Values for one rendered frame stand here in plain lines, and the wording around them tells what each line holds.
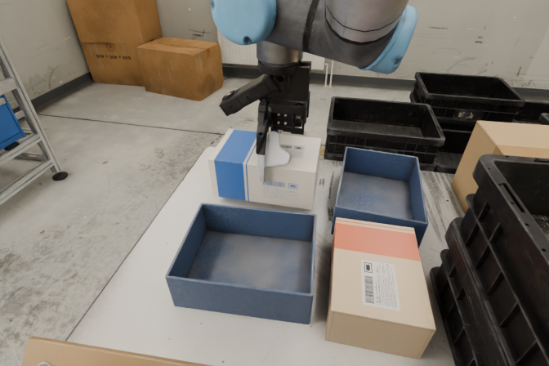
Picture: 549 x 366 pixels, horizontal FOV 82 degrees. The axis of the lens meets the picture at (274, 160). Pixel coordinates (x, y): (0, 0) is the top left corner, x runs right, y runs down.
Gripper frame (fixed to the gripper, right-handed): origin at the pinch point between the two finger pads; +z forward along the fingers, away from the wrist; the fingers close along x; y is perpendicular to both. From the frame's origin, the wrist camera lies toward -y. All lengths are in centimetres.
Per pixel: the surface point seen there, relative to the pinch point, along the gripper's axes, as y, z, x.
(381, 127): 32, 29, 75
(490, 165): 30.1, -14.9, -16.7
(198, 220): -8.2, 2.6, -16.4
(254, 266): 2.2, 7.8, -19.4
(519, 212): 30.2, -14.9, -24.4
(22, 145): -140, 49, 55
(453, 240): 29.4, -3.3, -17.8
